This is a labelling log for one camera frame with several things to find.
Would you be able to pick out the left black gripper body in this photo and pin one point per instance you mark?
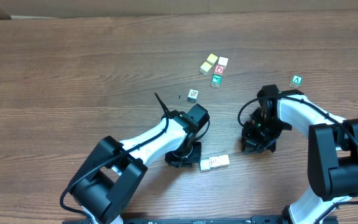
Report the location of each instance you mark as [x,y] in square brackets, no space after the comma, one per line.
[183,157]

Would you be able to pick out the yellow block lower left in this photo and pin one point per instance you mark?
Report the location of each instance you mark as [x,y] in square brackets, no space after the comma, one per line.
[206,69]

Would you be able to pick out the white block top right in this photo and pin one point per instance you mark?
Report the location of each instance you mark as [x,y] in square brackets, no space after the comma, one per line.
[223,61]

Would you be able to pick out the red circle block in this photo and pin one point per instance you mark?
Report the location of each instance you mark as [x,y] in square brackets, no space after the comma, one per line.
[218,70]

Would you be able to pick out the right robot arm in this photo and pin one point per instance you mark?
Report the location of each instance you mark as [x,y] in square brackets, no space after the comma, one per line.
[332,152]

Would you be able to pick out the green picture block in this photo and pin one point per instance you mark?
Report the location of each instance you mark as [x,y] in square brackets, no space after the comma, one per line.
[216,80]

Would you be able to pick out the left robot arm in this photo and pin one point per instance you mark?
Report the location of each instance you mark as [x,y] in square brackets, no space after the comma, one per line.
[110,175]

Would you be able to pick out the white block blue H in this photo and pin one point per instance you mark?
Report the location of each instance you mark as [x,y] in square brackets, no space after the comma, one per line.
[214,162]

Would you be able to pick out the yellow plain wooden block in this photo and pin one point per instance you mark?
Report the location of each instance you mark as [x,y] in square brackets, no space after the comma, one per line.
[223,160]

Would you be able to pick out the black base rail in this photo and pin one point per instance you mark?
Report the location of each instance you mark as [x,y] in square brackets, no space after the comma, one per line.
[197,221]

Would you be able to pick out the green letter A block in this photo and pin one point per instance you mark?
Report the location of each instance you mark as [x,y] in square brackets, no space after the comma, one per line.
[296,81]

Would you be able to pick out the white block blue side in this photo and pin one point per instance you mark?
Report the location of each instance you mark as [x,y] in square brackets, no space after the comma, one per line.
[192,95]

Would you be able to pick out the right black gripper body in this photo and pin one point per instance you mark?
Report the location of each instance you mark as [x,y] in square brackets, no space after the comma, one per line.
[258,143]

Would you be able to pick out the red M block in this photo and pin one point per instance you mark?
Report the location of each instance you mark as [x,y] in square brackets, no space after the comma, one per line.
[205,165]

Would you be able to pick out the yellow block upper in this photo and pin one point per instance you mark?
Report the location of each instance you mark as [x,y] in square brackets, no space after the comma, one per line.
[212,59]

